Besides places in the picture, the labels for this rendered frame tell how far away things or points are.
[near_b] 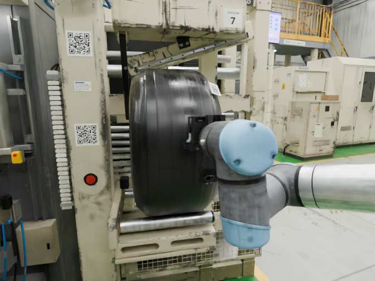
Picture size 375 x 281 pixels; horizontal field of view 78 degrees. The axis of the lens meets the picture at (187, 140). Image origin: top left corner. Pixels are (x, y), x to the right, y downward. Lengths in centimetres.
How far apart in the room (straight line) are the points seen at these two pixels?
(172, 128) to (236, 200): 36
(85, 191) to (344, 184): 77
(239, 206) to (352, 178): 17
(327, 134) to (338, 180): 535
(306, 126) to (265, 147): 497
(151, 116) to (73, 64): 32
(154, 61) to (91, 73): 47
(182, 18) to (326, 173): 91
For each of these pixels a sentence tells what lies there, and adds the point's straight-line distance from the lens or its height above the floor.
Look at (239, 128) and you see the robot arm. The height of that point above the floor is 131.
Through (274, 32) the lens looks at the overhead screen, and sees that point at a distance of 506.
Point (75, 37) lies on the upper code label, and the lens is 86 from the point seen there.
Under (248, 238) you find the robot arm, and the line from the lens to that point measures 37.
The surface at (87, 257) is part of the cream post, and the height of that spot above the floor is 76.
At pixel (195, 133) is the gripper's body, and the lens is 51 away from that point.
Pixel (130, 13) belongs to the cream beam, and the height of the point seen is 169.
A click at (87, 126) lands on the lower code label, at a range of 84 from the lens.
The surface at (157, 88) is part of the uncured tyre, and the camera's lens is 71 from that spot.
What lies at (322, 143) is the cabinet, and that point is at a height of 35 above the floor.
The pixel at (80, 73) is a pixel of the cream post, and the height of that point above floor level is 142.
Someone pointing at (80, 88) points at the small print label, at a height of 137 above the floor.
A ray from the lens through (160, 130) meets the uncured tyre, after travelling 65.
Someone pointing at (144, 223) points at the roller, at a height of 91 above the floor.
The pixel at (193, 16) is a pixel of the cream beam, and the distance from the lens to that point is 116.
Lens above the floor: 135
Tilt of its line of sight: 11 degrees down
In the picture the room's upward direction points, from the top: straight up
